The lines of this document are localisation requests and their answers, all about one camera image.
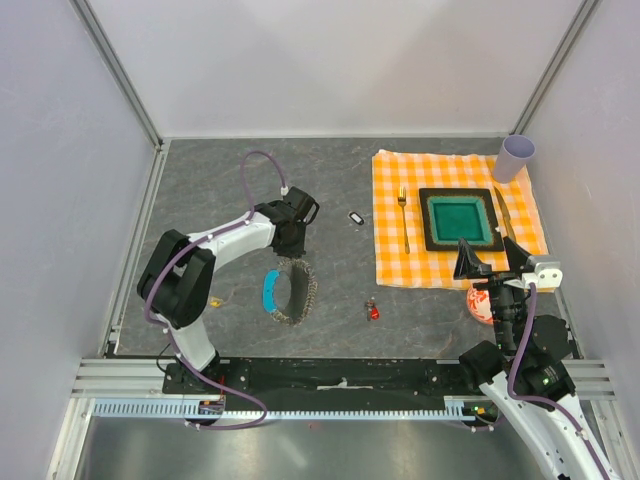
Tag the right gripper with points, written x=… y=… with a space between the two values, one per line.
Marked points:
x=468 y=265

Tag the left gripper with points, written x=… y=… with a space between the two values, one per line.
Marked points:
x=297 y=250

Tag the red key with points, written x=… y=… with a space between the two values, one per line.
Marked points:
x=372 y=312

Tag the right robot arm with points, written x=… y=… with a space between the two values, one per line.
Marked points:
x=522 y=371

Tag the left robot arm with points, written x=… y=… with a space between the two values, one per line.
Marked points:
x=176 y=281

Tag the gold knife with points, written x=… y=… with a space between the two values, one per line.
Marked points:
x=505 y=214

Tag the black key tag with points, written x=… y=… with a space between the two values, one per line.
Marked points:
x=356 y=218

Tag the green square plate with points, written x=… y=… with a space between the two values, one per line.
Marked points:
x=450 y=214

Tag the gold fork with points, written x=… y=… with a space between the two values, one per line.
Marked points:
x=402 y=202

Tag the lilac cup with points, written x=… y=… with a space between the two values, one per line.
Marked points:
x=515 y=152

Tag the small yellow key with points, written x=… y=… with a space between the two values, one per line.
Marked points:
x=215 y=302

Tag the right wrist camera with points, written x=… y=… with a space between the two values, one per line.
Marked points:
x=544 y=272

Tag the slotted cable duct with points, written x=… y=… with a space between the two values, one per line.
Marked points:
x=203 y=410

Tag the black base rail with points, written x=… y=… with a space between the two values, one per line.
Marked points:
x=343 y=382

